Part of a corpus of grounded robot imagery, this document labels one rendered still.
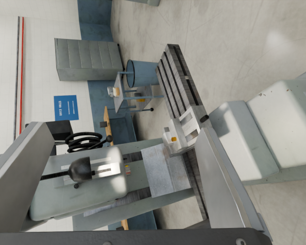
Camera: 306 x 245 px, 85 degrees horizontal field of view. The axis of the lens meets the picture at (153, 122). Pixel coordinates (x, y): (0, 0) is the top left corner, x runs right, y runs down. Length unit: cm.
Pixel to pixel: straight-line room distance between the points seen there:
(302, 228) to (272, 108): 124
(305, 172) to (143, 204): 103
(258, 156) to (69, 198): 71
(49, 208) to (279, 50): 171
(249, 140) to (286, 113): 16
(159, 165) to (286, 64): 120
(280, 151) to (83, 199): 76
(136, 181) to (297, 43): 147
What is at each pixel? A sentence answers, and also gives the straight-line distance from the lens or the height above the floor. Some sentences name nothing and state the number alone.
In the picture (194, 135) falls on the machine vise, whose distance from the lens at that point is 75.
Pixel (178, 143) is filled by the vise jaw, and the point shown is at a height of 105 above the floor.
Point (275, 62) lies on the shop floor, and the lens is 170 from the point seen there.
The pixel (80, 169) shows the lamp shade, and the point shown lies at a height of 146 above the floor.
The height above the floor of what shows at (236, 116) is 84.
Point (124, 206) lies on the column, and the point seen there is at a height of 127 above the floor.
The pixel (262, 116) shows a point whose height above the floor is 74.
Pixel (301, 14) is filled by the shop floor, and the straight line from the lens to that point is 168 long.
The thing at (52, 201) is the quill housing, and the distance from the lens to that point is 67.
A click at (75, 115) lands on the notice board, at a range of 555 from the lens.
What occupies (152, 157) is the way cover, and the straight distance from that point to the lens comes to 117.
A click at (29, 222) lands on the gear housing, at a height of 163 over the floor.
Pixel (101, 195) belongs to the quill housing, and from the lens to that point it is 66.
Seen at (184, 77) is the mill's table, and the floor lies 91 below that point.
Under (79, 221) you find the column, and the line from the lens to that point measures 112.
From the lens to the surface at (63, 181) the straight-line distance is 63.
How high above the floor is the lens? 144
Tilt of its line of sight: 22 degrees down
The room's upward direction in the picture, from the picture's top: 97 degrees counter-clockwise
